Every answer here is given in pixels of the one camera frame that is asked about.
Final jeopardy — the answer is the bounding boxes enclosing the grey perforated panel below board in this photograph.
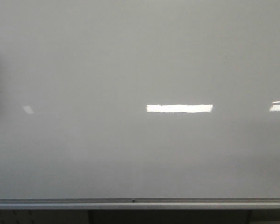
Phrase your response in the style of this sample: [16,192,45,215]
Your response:
[0,210,89,224]

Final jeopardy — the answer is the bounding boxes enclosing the white whiteboard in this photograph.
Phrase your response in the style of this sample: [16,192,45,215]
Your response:
[0,0,280,199]

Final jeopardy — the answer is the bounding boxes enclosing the aluminium whiteboard tray rail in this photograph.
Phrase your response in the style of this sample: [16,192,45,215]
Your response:
[0,198,280,210]

